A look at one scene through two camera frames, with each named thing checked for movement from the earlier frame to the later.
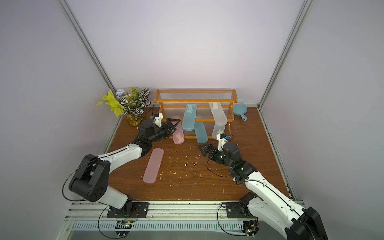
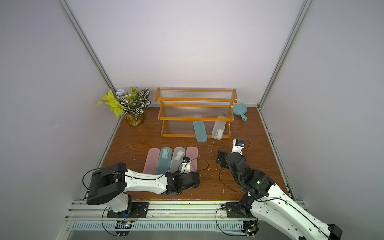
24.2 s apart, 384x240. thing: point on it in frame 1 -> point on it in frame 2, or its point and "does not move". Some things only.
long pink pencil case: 153,165 does not move
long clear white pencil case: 219,117 -> 179,153
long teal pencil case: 189,118 -> 164,161
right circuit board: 250,227 does not move
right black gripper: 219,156 -> 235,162
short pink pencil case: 178,137 -> 192,153
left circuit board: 123,228 does not move
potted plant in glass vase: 130,105 does not move
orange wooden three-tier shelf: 215,106 does not move
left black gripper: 166,131 -> 198,176
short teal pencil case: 200,132 does not move
